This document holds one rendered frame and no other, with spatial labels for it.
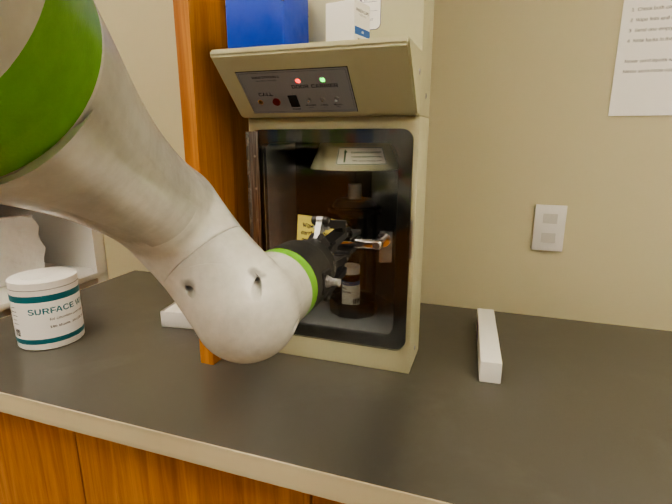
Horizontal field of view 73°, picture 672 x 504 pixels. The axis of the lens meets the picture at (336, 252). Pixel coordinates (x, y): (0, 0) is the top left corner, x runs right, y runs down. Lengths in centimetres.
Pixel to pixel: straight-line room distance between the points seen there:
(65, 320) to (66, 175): 92
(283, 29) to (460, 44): 58
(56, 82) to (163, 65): 139
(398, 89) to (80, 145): 58
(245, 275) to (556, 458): 52
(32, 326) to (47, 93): 97
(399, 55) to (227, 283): 42
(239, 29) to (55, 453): 81
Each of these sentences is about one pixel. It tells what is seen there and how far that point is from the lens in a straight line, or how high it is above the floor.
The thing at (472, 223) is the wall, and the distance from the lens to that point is 124.
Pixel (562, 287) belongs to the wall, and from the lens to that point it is 128.
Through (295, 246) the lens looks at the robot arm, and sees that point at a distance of 56.
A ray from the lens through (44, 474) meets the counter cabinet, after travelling 111.
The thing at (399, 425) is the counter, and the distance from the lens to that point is 77.
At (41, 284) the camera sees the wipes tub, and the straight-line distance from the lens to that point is 111.
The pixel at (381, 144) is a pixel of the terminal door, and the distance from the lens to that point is 79.
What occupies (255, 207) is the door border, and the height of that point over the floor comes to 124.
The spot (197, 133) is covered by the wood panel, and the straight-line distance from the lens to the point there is 85.
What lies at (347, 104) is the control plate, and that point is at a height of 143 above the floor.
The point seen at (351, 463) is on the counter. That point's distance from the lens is 69.
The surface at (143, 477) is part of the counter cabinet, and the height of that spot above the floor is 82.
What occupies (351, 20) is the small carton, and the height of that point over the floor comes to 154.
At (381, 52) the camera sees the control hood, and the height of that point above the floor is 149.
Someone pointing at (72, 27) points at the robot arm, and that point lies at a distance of 19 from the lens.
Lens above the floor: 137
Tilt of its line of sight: 14 degrees down
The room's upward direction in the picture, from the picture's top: straight up
